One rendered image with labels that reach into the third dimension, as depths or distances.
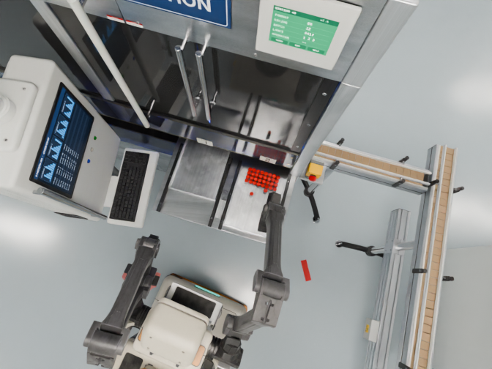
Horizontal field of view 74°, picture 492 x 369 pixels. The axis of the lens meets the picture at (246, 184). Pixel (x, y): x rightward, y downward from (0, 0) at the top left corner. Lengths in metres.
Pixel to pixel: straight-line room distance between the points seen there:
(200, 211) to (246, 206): 0.25
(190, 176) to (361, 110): 1.86
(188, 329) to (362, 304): 1.78
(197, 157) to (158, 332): 0.96
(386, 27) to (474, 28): 3.37
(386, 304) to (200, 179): 1.36
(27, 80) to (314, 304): 2.25
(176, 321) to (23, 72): 1.06
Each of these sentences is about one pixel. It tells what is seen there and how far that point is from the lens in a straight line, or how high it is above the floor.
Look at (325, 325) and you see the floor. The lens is 2.73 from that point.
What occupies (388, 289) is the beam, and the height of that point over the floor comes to 0.55.
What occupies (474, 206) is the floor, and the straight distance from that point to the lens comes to 3.34.
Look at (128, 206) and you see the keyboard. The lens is 1.91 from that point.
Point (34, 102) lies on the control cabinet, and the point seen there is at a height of 1.55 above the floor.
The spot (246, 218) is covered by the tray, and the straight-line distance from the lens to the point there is 1.76.
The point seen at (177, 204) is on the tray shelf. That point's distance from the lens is 1.80.
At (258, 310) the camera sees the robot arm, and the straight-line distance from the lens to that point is 1.02.
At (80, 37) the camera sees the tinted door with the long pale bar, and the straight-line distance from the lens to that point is 1.34.
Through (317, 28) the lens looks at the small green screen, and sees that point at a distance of 0.85.
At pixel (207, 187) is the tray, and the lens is 1.80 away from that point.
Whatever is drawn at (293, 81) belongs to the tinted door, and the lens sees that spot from 1.06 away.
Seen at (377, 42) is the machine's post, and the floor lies 1.98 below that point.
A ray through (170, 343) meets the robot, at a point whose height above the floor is 1.38.
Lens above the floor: 2.62
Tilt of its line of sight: 75 degrees down
